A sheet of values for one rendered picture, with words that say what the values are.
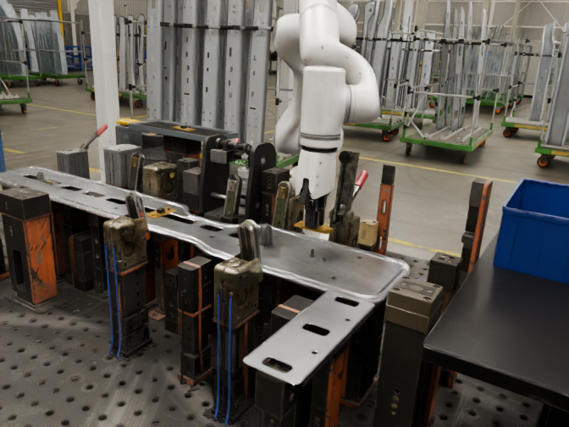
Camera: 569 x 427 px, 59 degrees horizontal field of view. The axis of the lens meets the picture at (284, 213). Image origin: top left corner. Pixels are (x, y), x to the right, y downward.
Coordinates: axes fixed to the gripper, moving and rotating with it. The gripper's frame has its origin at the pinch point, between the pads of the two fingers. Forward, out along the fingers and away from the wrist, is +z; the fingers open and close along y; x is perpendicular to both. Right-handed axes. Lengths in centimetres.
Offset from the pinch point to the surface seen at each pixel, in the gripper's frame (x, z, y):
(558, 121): 5, 48, -691
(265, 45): -266, -33, -375
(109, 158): -81, 2, -12
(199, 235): -28.0, 9.3, 5.7
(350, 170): 0.5, -7.6, -15.6
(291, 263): -1.5, 9.3, 6.4
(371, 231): 9.2, 4.5, -10.9
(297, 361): 17.3, 9.3, 35.9
